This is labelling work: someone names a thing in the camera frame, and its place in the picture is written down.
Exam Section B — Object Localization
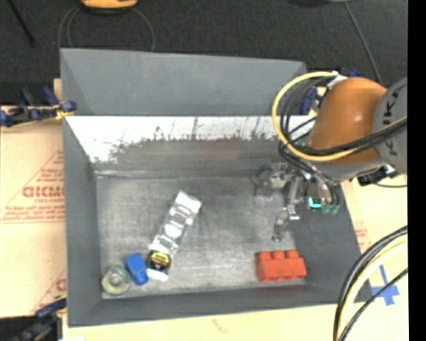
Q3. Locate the brown cardboard board, red print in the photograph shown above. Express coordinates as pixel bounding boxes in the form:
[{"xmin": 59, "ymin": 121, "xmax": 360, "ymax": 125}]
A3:
[{"xmin": 0, "ymin": 78, "xmax": 372, "ymax": 320}]

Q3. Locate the clear plastic packet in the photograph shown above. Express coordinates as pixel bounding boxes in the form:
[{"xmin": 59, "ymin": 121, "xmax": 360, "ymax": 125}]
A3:
[{"xmin": 148, "ymin": 190, "xmax": 203, "ymax": 259}]

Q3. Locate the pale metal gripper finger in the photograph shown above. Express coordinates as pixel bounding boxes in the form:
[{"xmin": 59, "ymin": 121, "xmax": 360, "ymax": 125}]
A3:
[
  {"xmin": 253, "ymin": 164, "xmax": 289, "ymax": 201},
  {"xmin": 271, "ymin": 206, "xmax": 302, "ymax": 243}
]

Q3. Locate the small white flat piece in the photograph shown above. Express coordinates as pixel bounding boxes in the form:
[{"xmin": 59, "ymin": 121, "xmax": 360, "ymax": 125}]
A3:
[{"xmin": 146, "ymin": 268, "xmax": 170, "ymax": 282}]

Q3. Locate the grey metal bin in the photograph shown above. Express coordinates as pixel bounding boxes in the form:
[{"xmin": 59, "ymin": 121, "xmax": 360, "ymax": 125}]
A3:
[{"xmin": 59, "ymin": 48, "xmax": 373, "ymax": 327}]

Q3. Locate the blue plastic block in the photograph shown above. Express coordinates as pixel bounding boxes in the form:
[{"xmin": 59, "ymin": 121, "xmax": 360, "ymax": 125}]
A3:
[{"xmin": 123, "ymin": 251, "xmax": 151, "ymax": 286}]

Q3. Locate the yellow and black tape measure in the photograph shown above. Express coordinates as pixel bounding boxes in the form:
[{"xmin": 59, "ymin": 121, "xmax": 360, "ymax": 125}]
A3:
[{"xmin": 146, "ymin": 249, "xmax": 173, "ymax": 271}]

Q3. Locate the black cylinder on white bracket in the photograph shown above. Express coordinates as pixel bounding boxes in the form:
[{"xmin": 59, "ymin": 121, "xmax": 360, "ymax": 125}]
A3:
[{"xmin": 356, "ymin": 163, "xmax": 398, "ymax": 187}]

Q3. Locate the red toy building brick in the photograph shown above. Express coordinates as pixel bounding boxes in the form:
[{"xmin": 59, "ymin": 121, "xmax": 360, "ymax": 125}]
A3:
[{"xmin": 256, "ymin": 249, "xmax": 308, "ymax": 283}]

